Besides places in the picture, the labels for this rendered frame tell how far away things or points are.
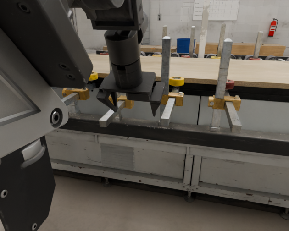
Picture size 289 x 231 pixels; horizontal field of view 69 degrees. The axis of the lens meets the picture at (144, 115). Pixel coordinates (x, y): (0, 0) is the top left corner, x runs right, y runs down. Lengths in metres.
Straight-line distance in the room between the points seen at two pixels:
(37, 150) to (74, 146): 1.36
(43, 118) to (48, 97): 0.02
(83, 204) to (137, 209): 0.39
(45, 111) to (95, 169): 1.53
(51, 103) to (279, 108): 1.23
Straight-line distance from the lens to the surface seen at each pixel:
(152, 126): 1.07
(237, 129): 0.80
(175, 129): 1.05
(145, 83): 0.44
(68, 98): 1.08
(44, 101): 0.17
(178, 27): 8.14
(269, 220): 1.74
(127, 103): 1.06
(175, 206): 1.63
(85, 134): 1.30
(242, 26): 8.23
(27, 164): 0.34
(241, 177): 1.56
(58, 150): 1.80
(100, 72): 1.32
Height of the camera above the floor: 1.19
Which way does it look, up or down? 24 degrees down
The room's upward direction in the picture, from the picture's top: straight up
